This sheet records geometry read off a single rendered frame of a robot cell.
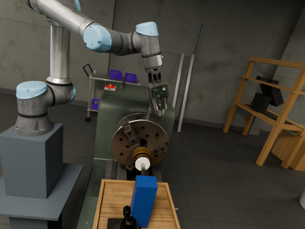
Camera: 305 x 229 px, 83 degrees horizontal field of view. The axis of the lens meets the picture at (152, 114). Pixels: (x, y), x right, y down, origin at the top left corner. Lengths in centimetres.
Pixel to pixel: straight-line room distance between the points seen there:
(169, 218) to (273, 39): 452
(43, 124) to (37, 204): 41
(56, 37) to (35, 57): 366
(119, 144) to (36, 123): 40
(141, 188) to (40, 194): 61
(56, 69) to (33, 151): 40
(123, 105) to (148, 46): 49
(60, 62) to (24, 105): 25
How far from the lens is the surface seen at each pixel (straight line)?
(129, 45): 68
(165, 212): 94
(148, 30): 65
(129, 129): 87
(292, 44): 507
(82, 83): 430
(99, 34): 58
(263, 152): 370
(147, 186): 70
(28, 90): 93
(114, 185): 100
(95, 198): 141
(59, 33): 96
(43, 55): 452
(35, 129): 98
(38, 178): 108
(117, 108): 104
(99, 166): 124
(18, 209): 115
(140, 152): 85
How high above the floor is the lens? 159
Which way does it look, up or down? 21 degrees down
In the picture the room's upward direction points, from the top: 12 degrees clockwise
